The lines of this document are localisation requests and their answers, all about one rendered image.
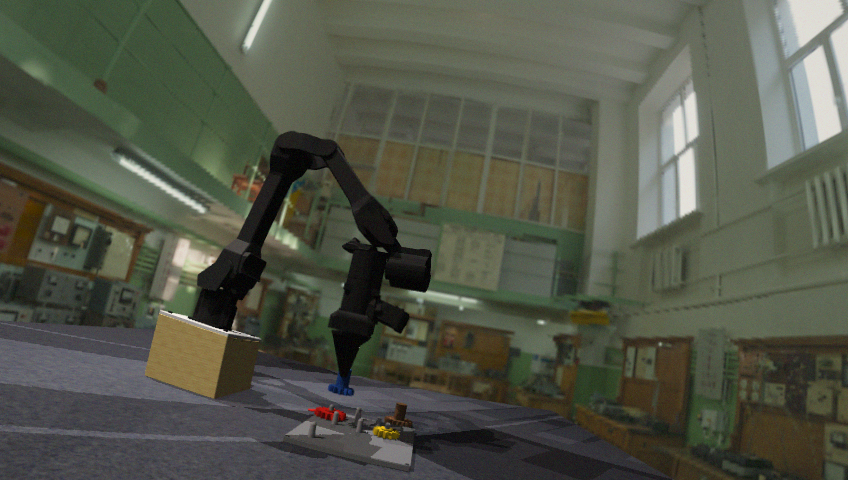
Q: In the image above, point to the blue gear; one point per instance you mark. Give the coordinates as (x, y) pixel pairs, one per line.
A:
(342, 385)

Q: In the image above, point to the red gear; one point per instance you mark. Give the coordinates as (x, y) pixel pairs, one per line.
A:
(328, 414)

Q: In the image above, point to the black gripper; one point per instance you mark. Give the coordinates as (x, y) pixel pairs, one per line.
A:
(354, 326)

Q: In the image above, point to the yellow gear with black stripe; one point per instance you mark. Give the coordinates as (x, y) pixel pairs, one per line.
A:
(386, 433)

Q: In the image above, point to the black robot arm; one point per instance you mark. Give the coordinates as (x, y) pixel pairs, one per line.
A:
(239, 265)

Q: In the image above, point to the orange-brown gear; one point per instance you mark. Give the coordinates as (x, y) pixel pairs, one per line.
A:
(399, 416)

